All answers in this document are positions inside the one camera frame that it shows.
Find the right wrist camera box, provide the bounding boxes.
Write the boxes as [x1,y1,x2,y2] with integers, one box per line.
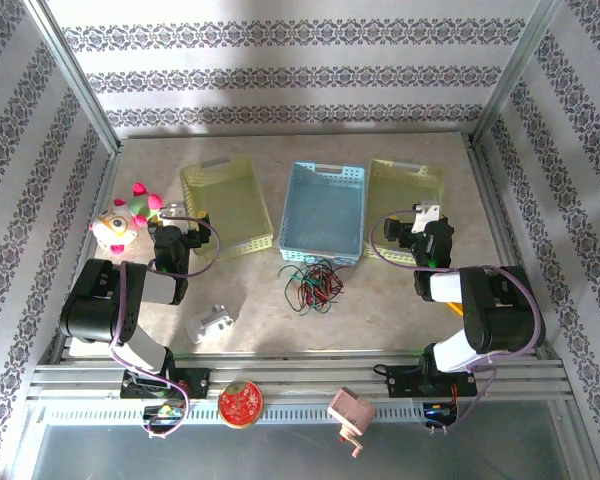
[410,198,442,235]

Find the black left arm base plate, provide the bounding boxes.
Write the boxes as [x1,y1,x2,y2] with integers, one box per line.
[120,367,212,400]

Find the aluminium side rail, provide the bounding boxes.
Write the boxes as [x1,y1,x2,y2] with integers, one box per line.
[47,147,124,364]
[462,132,564,364]

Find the blue perforated plastic basket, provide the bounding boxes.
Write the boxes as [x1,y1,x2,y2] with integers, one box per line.
[278,160,367,266]

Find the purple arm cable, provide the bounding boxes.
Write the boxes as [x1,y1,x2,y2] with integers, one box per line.
[108,217,222,440]
[368,209,547,436]

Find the pink plastic hand-crank device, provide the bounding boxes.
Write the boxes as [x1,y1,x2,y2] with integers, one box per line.
[327,386,377,460]

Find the red cable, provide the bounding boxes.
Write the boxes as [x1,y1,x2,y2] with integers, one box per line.
[292,259,345,309]

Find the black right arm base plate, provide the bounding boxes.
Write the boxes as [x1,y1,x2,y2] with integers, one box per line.
[387,363,479,399]

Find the yellow perforated plastic basket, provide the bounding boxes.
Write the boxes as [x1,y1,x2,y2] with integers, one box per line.
[362,158,446,265]
[179,154,275,262]

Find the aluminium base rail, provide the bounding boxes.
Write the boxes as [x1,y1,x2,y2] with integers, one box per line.
[27,352,569,401]

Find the plush toy pink green white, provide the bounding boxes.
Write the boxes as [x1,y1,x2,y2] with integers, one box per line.
[88,181,164,257]

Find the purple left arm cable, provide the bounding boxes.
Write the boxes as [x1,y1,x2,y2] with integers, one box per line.
[108,217,222,440]

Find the white slotted cable duct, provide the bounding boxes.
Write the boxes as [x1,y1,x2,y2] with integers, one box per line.
[42,403,549,425]

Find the green cable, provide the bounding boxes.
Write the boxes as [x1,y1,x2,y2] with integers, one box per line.
[278,263,346,317]

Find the red round tin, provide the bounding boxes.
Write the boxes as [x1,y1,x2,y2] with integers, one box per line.
[217,380,265,430]

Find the grey metal panel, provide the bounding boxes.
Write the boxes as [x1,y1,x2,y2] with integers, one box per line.
[27,422,579,480]

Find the black cable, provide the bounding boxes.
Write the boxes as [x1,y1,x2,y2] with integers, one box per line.
[283,257,344,312]

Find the aluminium corner post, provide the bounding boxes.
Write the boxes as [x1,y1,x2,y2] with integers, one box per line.
[472,0,566,146]
[22,0,122,154]

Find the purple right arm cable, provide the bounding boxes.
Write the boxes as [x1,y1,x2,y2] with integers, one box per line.
[368,209,547,436]

